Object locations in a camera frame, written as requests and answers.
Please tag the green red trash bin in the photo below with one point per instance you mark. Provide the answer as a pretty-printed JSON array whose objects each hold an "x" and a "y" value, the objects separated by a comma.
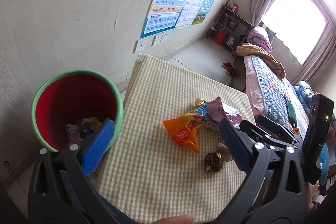
[{"x": 69, "y": 97}]

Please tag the yellow candy wrapper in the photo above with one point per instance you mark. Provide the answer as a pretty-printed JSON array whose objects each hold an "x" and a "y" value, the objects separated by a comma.
[{"x": 200, "y": 107}]

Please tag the red box on shelf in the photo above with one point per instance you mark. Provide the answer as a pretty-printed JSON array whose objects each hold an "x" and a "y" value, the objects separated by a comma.
[{"x": 220, "y": 37}]

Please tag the pink folded quilt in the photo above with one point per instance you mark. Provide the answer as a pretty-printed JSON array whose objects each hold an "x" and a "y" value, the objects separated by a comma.
[{"x": 259, "y": 37}]

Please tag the person's left hand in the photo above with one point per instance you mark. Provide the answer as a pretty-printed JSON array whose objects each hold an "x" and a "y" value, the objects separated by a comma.
[{"x": 182, "y": 219}]

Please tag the person's right hand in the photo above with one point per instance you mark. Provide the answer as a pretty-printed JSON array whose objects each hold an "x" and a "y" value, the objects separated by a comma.
[{"x": 311, "y": 190}]

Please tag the dark shelf unit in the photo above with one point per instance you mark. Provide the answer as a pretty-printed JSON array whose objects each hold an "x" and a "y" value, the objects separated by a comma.
[{"x": 234, "y": 25}]

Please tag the orange snack bag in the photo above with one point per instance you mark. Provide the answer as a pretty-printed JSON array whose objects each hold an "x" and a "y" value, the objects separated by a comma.
[{"x": 183, "y": 130}]

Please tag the red slippers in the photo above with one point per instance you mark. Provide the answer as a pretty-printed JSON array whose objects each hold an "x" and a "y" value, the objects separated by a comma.
[{"x": 228, "y": 67}]

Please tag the trash inside bin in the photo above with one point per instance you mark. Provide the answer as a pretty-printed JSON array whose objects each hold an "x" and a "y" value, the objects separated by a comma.
[{"x": 77, "y": 133}]

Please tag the teal wall poster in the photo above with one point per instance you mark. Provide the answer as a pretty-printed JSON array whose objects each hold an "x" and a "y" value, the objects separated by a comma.
[{"x": 203, "y": 11}]

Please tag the bed with checkered quilt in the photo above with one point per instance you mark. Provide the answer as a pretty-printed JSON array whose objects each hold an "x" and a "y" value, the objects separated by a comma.
[{"x": 277, "y": 98}]

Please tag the pink white snack bag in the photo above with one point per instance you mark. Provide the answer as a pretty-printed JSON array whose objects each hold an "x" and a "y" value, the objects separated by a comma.
[{"x": 225, "y": 153}]

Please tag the blue pinyin wall poster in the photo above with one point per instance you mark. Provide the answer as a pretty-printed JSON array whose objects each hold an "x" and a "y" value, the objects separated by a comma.
[{"x": 162, "y": 16}]

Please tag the mustard yellow blanket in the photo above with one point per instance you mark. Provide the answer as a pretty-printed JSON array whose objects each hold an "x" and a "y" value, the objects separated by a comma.
[{"x": 250, "y": 49}]

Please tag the large pink snack wrapper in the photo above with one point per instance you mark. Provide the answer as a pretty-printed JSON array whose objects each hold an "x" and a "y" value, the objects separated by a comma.
[{"x": 217, "y": 110}]

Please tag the dark brown snack wrapper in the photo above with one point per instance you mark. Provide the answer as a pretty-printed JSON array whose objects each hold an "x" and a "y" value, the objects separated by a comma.
[{"x": 213, "y": 161}]

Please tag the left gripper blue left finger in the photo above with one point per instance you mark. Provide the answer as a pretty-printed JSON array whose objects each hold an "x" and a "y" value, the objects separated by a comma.
[{"x": 94, "y": 146}]

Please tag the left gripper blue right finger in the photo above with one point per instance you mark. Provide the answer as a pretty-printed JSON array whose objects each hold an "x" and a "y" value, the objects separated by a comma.
[{"x": 238, "y": 145}]

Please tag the white wall switch plate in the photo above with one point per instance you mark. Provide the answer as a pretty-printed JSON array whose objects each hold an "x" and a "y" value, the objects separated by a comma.
[{"x": 140, "y": 45}]

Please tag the white wall socket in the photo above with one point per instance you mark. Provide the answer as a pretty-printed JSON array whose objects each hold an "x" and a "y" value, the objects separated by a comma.
[
  {"x": 164, "y": 36},
  {"x": 157, "y": 39}
]

